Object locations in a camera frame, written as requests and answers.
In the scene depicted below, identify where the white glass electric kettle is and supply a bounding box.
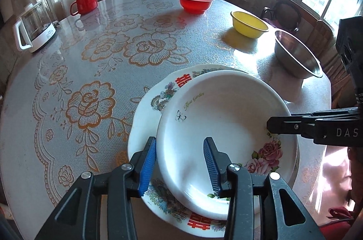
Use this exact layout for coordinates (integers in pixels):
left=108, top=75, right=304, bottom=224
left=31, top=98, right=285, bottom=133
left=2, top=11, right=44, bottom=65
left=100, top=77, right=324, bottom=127
left=14, top=1, right=59, bottom=53

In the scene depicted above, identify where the stainless steel bowl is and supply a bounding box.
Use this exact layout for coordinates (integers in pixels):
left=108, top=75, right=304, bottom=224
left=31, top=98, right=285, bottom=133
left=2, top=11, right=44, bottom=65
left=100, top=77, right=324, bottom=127
left=274, top=30, right=324, bottom=79

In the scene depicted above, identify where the red clothing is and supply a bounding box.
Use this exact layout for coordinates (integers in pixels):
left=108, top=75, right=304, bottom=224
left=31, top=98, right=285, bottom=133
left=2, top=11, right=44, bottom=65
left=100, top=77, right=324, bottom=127
left=320, top=206, right=358, bottom=240

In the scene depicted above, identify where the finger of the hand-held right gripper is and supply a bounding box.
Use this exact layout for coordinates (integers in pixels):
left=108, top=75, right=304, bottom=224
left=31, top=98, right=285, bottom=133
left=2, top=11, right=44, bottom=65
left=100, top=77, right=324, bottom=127
left=267, top=108, right=358, bottom=138

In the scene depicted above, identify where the yellow plastic bowl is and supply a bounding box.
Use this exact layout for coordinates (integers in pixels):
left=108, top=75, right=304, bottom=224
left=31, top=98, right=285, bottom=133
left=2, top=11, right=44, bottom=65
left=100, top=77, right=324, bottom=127
left=230, top=11, right=269, bottom=39

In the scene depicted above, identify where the large floral white plate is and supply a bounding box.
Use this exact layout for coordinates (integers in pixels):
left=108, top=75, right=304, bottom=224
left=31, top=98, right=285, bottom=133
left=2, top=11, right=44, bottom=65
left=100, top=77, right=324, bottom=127
left=127, top=64, right=301, bottom=238

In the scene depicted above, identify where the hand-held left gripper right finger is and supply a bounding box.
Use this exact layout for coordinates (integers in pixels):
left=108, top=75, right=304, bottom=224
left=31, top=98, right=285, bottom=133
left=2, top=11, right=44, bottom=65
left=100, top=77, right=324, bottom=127
left=203, top=136, right=325, bottom=240

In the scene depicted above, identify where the red plastic bowl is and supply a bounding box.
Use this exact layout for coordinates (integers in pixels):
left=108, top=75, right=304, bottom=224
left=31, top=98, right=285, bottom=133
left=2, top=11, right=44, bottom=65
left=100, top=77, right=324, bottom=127
left=177, top=0, right=214, bottom=14

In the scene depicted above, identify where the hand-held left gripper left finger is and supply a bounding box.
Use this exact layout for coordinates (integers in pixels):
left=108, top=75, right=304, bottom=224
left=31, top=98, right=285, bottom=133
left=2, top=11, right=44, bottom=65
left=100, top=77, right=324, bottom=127
left=35, top=136, right=157, bottom=240

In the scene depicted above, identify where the small white plate rose print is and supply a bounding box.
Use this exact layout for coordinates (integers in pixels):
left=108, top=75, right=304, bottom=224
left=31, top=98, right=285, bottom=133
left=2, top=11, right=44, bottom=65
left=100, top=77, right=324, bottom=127
left=157, top=70, right=298, bottom=221

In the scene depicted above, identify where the dark chair pink cushion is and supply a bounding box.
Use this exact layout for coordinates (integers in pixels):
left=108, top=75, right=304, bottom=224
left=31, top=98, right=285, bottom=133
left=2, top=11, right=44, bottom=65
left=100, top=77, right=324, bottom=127
left=261, top=0, right=302, bottom=32

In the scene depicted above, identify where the red mug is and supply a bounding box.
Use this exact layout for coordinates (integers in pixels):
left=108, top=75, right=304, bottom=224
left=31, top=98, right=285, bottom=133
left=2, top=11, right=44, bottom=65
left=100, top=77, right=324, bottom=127
left=70, top=0, right=98, bottom=17

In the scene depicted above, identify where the wooden chair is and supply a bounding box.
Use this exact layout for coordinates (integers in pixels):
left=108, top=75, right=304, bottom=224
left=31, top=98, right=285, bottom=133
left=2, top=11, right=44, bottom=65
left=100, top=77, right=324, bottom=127
left=315, top=19, right=336, bottom=42

